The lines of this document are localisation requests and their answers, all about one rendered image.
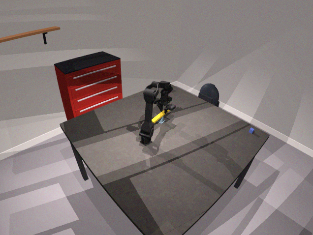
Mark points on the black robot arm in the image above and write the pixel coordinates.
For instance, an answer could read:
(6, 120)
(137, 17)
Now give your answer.
(147, 128)

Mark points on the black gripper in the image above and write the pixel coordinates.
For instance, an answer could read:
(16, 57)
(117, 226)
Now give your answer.
(164, 101)

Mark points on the yellow bar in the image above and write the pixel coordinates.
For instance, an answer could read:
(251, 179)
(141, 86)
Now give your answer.
(160, 115)

